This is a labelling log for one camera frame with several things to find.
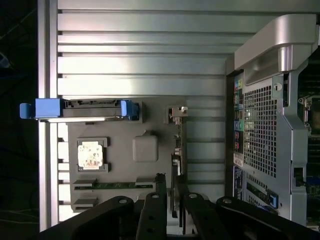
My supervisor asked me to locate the green RAM stick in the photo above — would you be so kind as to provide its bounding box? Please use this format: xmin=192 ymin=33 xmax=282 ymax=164
xmin=73 ymin=182 xmax=153 ymax=190

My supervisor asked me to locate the silver CPU chip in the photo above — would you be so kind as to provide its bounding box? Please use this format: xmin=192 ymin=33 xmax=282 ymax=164
xmin=77 ymin=141 xmax=105 ymax=169

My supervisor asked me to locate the grey parts rack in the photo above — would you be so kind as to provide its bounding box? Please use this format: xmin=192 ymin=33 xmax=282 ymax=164
xmin=62 ymin=98 xmax=189 ymax=221

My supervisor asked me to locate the grey PC case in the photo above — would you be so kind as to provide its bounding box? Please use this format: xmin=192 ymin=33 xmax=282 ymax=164
xmin=224 ymin=13 xmax=320 ymax=229

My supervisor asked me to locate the hard disk in blue caddy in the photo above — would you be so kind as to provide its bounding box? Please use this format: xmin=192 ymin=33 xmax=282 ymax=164
xmin=19 ymin=98 xmax=143 ymax=123

